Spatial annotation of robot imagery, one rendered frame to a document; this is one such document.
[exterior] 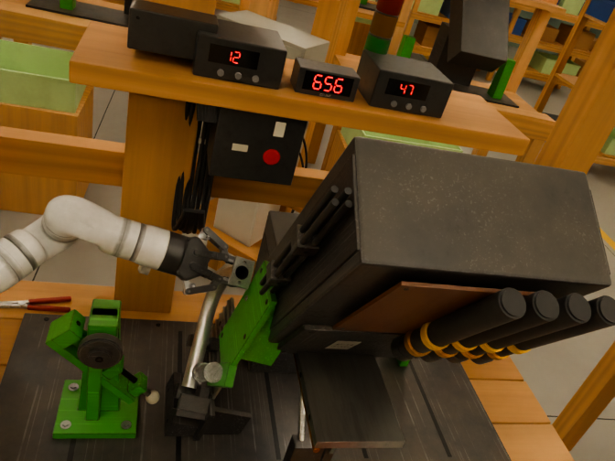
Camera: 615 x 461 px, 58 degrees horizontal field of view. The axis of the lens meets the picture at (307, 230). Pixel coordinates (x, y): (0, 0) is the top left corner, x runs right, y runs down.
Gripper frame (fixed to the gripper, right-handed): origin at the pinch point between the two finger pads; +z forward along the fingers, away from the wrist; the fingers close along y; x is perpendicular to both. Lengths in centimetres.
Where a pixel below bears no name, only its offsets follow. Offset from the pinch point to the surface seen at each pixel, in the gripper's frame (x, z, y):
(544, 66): 443, 530, 496
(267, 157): -3.4, -0.6, 23.0
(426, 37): 485, 343, 467
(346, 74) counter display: -15.3, 6.2, 40.0
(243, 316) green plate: -2.6, 3.4, -7.8
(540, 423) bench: 2, 91, -14
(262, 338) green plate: -6.0, 6.7, -11.0
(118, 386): 11.5, -12.3, -25.8
